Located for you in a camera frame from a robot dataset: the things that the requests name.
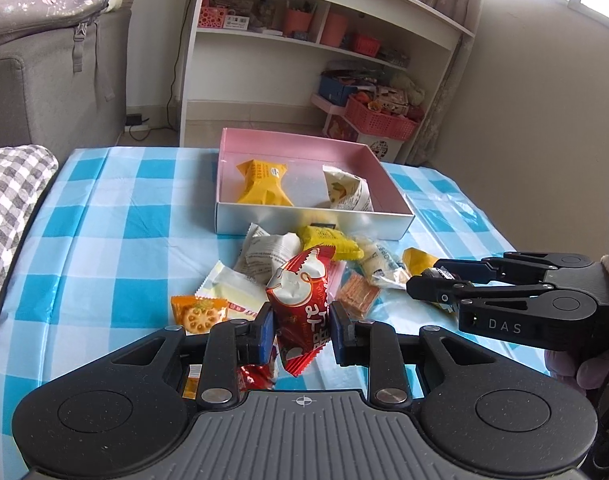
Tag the red foil snack packet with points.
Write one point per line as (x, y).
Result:
(254, 377)

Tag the cream white snack packet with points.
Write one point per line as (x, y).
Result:
(229, 290)

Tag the small pink perforated basket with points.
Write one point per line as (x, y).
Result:
(212, 16)

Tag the grey sofa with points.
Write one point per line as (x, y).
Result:
(44, 100)

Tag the red white snack packet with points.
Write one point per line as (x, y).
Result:
(299, 300)

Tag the grey patterned backpack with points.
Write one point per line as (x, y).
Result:
(34, 0)

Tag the lemon yellow snack packet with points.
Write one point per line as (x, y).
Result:
(329, 242)

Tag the white green-printed snack packet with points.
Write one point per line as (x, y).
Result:
(347, 190)

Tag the white blue snack packet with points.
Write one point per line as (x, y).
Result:
(382, 262)

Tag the power strip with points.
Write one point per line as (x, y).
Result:
(137, 122)

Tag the black snack packet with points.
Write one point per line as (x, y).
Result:
(442, 274)

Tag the small red basket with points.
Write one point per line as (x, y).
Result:
(367, 46)

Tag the small white labelled box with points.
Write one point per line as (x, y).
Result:
(236, 22)

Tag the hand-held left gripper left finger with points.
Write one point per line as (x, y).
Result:
(264, 332)

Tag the person's right hand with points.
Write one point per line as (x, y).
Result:
(564, 367)

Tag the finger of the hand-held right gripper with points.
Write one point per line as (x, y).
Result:
(494, 269)
(434, 290)

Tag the pink cardboard box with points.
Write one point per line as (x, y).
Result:
(284, 220)

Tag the grey checked cushion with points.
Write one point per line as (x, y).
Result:
(9, 200)

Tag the pale green yarn bundle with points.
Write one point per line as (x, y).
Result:
(409, 91)

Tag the lace curtain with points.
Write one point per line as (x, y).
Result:
(447, 105)

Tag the clear orange wafer packet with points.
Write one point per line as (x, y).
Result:
(357, 292)

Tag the white text-printed snack packet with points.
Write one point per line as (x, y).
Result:
(267, 255)

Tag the blue checked tablecloth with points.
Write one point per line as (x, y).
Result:
(109, 260)

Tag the white bookshelf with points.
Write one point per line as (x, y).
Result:
(193, 85)

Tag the pink snack packet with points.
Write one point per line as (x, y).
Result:
(337, 275)

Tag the orange cracker packet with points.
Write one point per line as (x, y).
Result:
(199, 312)

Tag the yellow packet with round logo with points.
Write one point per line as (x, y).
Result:
(262, 182)

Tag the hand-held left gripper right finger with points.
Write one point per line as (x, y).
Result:
(338, 335)

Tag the blue storage box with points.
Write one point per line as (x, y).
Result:
(334, 91)

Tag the dark cluttered toys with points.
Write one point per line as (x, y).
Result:
(395, 57)

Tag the small patterned jar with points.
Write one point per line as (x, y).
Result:
(265, 15)

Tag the large pink plastic basket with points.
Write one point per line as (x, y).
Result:
(379, 122)

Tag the plain yellow snack packet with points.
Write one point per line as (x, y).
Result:
(418, 260)

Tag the printed carton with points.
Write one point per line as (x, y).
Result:
(392, 100)

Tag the white printed storage box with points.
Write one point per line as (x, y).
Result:
(344, 127)

